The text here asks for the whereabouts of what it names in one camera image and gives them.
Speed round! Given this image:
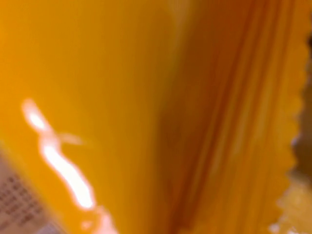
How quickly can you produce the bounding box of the small plain yellow packet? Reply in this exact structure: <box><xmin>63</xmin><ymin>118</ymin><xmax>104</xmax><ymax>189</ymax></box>
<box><xmin>0</xmin><ymin>0</ymin><xmax>308</xmax><ymax>234</ymax></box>

